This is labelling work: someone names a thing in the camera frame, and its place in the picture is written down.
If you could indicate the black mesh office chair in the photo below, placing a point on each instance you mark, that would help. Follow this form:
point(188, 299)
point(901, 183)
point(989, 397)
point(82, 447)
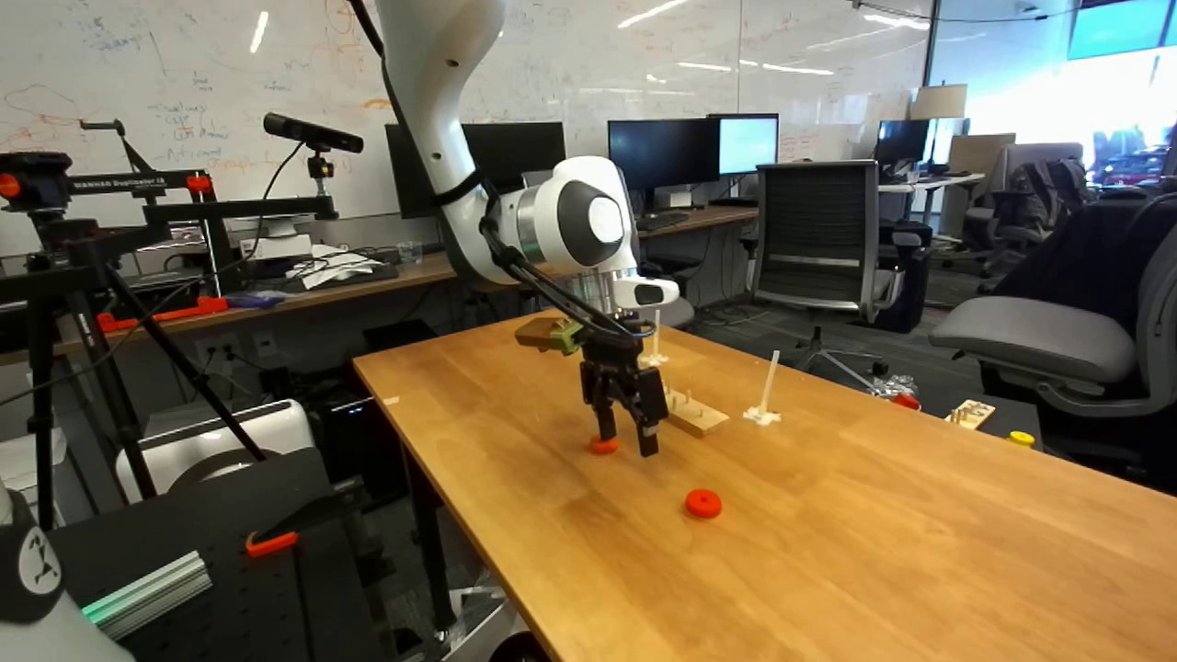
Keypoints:
point(816, 235)

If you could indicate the lit computer monitor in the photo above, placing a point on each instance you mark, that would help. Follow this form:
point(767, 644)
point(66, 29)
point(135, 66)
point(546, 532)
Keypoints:
point(744, 144)

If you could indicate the yellow cube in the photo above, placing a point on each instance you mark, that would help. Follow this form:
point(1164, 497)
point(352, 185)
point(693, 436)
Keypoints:
point(1019, 436)

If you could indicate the gray office chair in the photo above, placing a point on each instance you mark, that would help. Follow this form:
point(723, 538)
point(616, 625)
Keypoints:
point(1042, 338)

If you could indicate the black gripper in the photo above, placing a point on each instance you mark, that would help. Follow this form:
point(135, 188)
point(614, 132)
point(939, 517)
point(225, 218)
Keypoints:
point(610, 350)

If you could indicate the beige flat box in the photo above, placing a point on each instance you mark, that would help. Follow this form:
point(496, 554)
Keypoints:
point(968, 413)

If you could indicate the silver aluminium bar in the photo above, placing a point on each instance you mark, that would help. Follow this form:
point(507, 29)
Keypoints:
point(149, 595)

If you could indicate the white table lamp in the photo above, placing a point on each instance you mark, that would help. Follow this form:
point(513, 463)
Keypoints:
point(939, 100)

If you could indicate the wooden peg stand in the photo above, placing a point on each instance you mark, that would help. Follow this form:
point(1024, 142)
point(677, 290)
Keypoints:
point(696, 413)

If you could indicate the wooden block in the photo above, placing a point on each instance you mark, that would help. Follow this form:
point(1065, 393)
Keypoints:
point(543, 333)

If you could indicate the black computer monitor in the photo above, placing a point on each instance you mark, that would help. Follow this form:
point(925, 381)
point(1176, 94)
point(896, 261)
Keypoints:
point(655, 154)

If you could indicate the black desk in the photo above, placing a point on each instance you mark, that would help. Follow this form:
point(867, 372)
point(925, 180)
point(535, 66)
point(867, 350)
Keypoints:
point(186, 517)

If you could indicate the red bar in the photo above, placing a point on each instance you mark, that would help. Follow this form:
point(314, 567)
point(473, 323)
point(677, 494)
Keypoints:
point(160, 319)

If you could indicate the black draped cloth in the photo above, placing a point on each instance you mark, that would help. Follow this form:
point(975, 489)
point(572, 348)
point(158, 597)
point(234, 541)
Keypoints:
point(1089, 261)

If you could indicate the wide black monitor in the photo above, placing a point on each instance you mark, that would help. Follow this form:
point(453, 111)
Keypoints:
point(519, 154)

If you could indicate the black low side table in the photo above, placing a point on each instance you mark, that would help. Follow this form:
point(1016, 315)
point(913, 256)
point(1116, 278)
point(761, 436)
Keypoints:
point(1000, 438)

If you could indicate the black camera tripod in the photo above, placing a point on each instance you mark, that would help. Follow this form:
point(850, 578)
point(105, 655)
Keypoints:
point(75, 272)

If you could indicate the long wooden desk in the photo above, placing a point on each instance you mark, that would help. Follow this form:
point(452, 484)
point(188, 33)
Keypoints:
point(417, 278)

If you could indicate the black sensor bar camera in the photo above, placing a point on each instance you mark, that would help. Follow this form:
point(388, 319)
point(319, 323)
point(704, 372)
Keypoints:
point(314, 132)

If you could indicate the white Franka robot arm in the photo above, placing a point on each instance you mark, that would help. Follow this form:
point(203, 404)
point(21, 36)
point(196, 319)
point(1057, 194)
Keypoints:
point(576, 223)

